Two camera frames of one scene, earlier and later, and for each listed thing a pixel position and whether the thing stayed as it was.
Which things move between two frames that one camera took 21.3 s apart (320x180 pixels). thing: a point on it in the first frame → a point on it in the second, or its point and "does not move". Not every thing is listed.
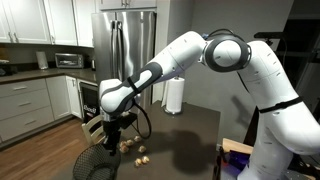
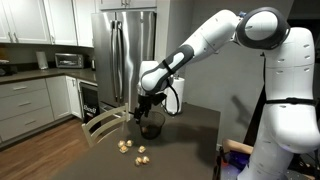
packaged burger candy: [129, 142] does not move
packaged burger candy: [142, 149] does not move
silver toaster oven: [69, 60] does not move
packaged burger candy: [137, 138] → [144, 129]
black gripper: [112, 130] → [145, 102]
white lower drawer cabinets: [26, 105] does not move
